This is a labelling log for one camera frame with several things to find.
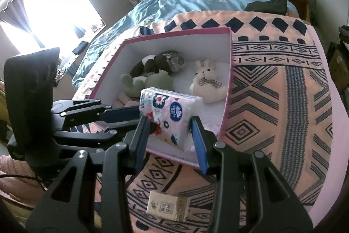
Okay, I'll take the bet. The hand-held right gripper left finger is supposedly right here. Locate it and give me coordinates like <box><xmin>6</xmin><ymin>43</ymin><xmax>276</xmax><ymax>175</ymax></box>
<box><xmin>26</xmin><ymin>116</ymin><xmax>152</xmax><ymax>233</ymax></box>

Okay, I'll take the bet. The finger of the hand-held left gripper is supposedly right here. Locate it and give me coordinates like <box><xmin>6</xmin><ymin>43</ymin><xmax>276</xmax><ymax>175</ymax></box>
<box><xmin>53</xmin><ymin>128</ymin><xmax>133</xmax><ymax>150</ymax></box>
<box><xmin>52</xmin><ymin>99</ymin><xmax>140</xmax><ymax>128</ymax></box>

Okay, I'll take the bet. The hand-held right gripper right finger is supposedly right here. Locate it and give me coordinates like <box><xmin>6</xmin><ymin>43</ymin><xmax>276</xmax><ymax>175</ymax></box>
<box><xmin>190</xmin><ymin>115</ymin><xmax>314</xmax><ymax>233</ymax></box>

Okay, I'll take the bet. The pink knitted bear plush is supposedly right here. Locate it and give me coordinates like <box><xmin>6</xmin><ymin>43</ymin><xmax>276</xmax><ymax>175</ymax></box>
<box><xmin>117</xmin><ymin>92</ymin><xmax>141</xmax><ymax>106</ymax></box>

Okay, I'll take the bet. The pink patterned tissue pack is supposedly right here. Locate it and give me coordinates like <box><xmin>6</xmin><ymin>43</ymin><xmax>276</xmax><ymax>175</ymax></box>
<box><xmin>202</xmin><ymin>121</ymin><xmax>221</xmax><ymax>139</ymax></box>

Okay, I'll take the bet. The floral tissue pack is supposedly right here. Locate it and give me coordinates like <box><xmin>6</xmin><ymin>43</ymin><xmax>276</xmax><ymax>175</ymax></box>
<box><xmin>139</xmin><ymin>87</ymin><xmax>203</xmax><ymax>151</ymax></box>

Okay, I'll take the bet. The green frog plush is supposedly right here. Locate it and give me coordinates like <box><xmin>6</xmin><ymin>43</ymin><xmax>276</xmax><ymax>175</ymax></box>
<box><xmin>121</xmin><ymin>69</ymin><xmax>175</xmax><ymax>98</ymax></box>

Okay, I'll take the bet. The cream bunny plush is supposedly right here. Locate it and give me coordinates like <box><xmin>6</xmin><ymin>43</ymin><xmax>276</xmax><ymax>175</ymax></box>
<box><xmin>189</xmin><ymin>59</ymin><xmax>227</xmax><ymax>103</ymax></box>

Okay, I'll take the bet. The dark raccoon plush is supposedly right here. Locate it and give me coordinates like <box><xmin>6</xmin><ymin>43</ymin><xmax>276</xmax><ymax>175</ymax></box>
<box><xmin>130</xmin><ymin>50</ymin><xmax>186</xmax><ymax>78</ymax></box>

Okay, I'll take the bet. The small beige box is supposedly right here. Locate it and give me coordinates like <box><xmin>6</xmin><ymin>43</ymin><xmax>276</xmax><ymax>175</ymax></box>
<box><xmin>146</xmin><ymin>191</ymin><xmax>191</xmax><ymax>221</ymax></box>

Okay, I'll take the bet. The pink storage box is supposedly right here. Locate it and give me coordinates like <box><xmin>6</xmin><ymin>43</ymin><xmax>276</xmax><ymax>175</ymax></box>
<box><xmin>87</xmin><ymin>27</ymin><xmax>233</xmax><ymax>170</ymax></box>

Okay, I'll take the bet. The person's left forearm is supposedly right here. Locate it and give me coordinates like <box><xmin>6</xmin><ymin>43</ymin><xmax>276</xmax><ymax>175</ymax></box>
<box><xmin>0</xmin><ymin>155</ymin><xmax>37</xmax><ymax>201</ymax></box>

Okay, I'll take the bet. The black pouch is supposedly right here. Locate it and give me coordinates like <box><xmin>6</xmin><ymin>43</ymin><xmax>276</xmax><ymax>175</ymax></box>
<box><xmin>72</xmin><ymin>42</ymin><xmax>88</xmax><ymax>54</ymax></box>

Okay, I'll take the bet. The patterned orange blanket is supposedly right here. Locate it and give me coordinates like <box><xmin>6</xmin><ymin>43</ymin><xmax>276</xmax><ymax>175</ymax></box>
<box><xmin>72</xmin><ymin>10</ymin><xmax>334</xmax><ymax>233</ymax></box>

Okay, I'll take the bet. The pink bed sheet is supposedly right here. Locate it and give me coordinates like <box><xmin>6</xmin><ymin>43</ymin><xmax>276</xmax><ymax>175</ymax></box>
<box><xmin>303</xmin><ymin>23</ymin><xmax>349</xmax><ymax>225</ymax></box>

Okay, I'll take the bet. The dark cloth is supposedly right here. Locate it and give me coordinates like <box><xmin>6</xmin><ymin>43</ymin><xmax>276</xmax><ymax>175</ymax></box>
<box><xmin>245</xmin><ymin>0</ymin><xmax>288</xmax><ymax>14</ymax></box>

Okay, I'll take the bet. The pile of dark clothes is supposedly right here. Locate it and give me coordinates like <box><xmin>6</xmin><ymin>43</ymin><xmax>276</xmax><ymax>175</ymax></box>
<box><xmin>327</xmin><ymin>26</ymin><xmax>349</xmax><ymax>91</ymax></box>

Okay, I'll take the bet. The cluttered wooden nightstand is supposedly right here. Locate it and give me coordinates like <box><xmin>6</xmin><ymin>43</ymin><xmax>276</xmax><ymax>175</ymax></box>
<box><xmin>284</xmin><ymin>0</ymin><xmax>310</xmax><ymax>22</ymax></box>

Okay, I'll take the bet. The black cable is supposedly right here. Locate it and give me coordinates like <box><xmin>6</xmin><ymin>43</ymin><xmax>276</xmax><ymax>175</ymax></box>
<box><xmin>0</xmin><ymin>173</ymin><xmax>48</xmax><ymax>192</ymax></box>

